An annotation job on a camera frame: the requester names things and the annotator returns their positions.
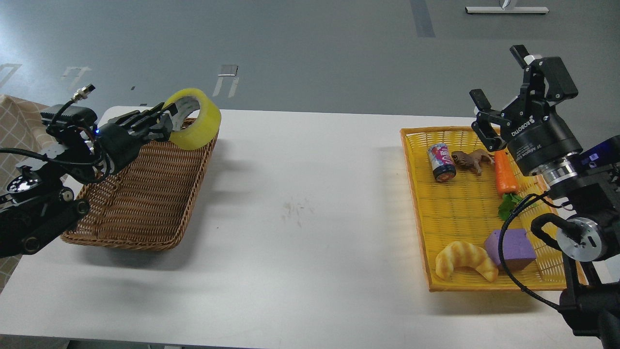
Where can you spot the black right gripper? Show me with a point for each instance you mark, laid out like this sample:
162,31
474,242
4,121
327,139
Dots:
537,135

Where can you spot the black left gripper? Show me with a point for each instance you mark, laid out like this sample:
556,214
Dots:
121,147

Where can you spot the yellow tape roll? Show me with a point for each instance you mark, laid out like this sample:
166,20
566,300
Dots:
196,121

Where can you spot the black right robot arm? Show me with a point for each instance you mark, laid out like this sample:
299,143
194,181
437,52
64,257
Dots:
589,183

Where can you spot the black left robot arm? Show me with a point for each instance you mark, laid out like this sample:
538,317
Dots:
39,207

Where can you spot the brown toy frog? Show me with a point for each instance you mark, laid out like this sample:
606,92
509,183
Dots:
472,161

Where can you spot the orange toy carrot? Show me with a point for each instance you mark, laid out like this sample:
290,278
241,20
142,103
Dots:
507,186

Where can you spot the brown wicker basket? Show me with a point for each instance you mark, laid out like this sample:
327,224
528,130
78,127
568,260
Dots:
148,205

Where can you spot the small drink can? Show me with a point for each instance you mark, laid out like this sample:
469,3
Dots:
441,163

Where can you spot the white floor stand base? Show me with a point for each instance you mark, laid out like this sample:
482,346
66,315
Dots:
507,7

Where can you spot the yellow plastic basket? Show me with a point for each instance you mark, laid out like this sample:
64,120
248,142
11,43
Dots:
465,209

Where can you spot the beige checkered cloth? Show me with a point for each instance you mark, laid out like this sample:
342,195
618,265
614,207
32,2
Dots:
20,127

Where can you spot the purple foam cube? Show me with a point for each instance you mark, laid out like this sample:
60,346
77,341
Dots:
518,250

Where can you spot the toy croissant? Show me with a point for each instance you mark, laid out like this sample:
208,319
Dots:
462,254

